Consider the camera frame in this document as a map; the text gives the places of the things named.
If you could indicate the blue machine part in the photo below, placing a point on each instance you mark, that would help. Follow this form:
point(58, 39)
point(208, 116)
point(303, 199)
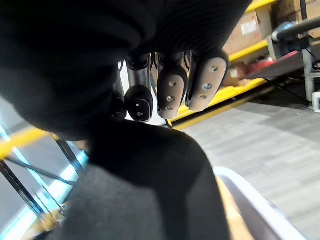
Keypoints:
point(287, 45)

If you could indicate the plain brown cardboard box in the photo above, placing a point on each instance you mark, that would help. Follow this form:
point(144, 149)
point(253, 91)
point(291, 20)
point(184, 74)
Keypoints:
point(287, 11)

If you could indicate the yellow metal shelf rack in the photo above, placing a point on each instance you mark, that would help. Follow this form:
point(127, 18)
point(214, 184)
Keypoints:
point(225, 92)

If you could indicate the yellow shelf with steel braces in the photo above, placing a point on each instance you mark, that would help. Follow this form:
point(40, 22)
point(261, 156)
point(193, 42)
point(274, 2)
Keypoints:
point(22, 140)

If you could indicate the tan cardboard liner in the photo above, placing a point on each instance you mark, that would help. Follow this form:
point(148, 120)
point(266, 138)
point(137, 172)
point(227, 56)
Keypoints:
point(232, 215)

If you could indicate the black plastic housing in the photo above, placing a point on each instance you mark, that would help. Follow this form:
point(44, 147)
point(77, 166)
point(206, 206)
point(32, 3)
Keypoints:
point(150, 165)

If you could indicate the red and white packages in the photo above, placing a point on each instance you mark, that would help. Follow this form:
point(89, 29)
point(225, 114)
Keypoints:
point(246, 71)

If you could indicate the pale cardboard box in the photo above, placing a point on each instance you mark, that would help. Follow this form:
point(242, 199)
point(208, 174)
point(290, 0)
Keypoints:
point(313, 8)

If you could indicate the cardboard box with red print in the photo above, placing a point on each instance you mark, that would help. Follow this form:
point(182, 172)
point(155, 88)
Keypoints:
point(247, 27)

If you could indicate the dark workbench with grey leg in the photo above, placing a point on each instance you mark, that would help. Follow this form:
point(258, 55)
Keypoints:
point(282, 63)

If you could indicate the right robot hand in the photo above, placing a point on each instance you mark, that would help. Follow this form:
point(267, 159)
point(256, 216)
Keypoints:
point(75, 50)

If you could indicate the white plastic bin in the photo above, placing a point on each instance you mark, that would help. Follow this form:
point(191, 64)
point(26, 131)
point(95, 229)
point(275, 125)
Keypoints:
point(252, 207)

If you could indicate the small white device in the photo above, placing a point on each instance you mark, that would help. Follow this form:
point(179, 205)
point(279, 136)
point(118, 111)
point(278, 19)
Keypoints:
point(316, 101)

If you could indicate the black round bar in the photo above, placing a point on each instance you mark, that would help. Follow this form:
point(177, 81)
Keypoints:
point(297, 28)

